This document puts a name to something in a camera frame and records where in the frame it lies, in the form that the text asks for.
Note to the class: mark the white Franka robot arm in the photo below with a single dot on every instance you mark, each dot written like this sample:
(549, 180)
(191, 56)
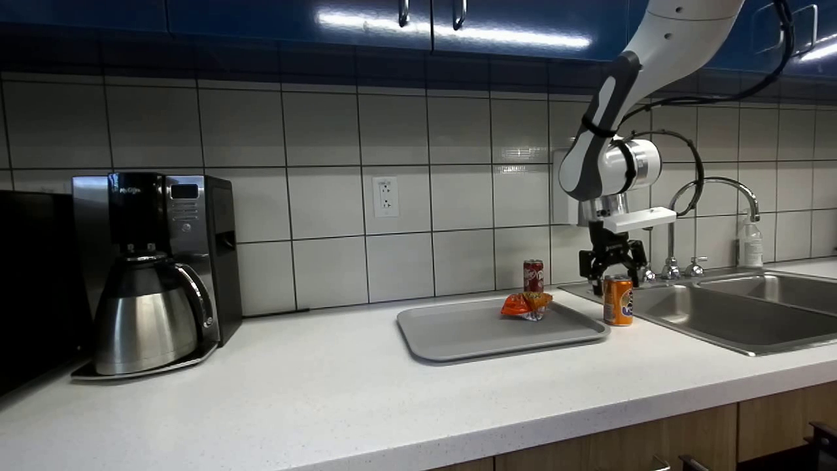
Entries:
(662, 42)

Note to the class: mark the black microwave oven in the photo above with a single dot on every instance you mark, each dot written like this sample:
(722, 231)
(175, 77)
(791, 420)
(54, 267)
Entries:
(34, 289)

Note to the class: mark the dark red soda can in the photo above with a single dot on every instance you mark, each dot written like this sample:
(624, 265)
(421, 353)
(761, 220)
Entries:
(534, 276)

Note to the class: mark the stainless steel double sink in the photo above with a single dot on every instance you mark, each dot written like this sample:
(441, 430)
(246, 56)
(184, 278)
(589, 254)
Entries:
(742, 314)

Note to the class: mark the glossy blue upper cabinets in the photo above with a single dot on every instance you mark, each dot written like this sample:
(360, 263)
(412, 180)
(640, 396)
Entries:
(217, 21)

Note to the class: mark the orange Fanta soda can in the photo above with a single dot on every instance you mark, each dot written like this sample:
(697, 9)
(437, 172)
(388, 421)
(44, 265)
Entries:
(617, 305)

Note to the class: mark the orange Cheetos snack bag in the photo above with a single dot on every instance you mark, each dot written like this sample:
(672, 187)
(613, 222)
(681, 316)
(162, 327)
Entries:
(521, 305)

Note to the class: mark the grey plastic tray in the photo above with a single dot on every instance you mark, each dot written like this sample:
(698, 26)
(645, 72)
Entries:
(472, 335)

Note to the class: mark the wooden lower cabinets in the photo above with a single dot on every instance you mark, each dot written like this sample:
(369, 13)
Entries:
(662, 439)

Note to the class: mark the chrome gooseneck faucet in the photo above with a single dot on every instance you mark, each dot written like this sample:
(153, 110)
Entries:
(671, 244)

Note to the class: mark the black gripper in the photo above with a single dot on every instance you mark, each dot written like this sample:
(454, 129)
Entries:
(615, 248)

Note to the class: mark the black coffee maker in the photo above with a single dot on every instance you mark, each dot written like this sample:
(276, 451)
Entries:
(196, 225)

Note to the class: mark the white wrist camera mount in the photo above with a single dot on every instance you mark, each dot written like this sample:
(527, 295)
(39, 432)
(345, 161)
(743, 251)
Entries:
(628, 218)

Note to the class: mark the white wall outlet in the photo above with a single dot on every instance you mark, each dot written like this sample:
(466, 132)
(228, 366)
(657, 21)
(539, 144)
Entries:
(386, 196)

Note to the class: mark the stainless steel coffee carafe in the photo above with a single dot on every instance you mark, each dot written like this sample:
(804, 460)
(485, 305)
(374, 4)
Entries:
(144, 323)

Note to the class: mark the clear soap bottle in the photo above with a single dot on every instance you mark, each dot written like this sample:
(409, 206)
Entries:
(748, 248)

